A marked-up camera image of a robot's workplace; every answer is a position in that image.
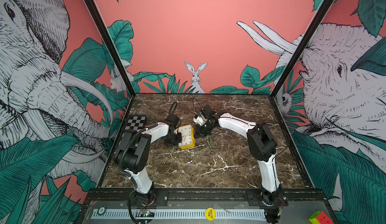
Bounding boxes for yellow alarm clock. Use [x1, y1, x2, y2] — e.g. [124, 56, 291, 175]
[178, 124, 196, 150]

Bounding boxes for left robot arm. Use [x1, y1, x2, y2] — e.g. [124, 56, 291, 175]
[114, 120, 182, 194]

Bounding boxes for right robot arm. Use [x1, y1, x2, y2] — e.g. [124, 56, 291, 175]
[193, 113, 280, 193]

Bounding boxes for checkerboard calibration card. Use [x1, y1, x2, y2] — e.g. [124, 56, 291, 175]
[125, 114, 147, 130]

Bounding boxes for small circuit board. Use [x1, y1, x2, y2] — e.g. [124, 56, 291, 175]
[139, 210, 155, 218]

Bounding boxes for yellow big blind chip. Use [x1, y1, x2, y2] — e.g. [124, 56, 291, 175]
[205, 208, 216, 221]

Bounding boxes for small round dial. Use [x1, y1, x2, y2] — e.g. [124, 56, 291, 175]
[97, 206, 107, 216]

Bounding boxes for colourful puzzle cube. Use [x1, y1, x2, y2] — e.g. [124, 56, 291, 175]
[309, 211, 334, 224]

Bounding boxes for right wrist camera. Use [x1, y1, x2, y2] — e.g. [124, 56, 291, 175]
[193, 105, 216, 126]

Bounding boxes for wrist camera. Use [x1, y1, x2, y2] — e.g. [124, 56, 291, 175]
[166, 113, 180, 125]
[193, 105, 216, 126]

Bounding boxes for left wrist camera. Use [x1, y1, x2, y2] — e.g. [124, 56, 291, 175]
[166, 113, 180, 125]

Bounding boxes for white slotted cable duct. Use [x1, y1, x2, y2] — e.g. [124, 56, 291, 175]
[91, 209, 266, 221]

